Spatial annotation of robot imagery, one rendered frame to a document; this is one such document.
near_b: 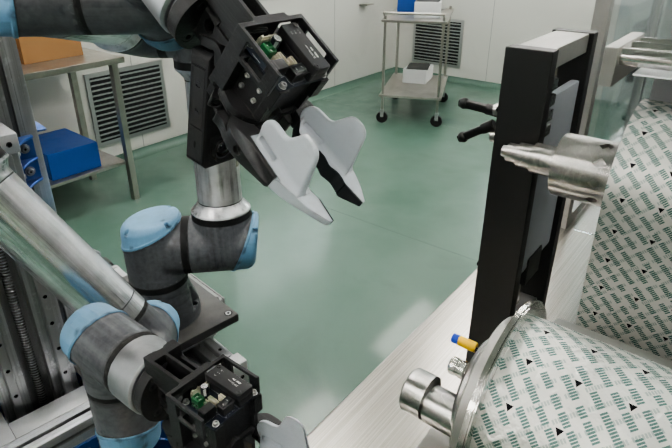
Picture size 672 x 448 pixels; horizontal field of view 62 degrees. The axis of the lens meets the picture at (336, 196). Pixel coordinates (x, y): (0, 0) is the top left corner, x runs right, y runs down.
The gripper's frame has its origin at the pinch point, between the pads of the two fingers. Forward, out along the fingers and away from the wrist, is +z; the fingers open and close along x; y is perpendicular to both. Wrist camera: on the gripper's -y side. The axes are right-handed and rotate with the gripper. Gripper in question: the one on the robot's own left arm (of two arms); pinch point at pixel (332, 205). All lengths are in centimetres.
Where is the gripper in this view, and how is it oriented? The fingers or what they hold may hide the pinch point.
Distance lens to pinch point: 46.1
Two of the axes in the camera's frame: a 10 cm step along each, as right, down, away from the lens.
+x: 6.2, -3.4, 7.1
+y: 5.1, -5.2, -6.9
